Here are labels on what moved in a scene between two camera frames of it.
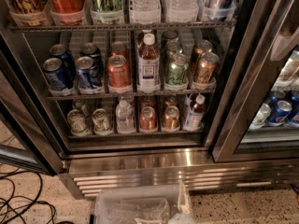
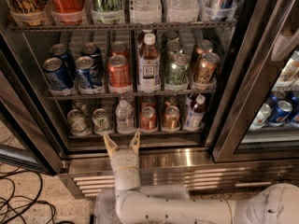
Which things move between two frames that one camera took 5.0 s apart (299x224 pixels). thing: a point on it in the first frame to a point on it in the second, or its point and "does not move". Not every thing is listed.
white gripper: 184,218 to 124,159
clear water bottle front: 124,118 does not move
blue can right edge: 293,116 does not move
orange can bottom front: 148,119 does not move
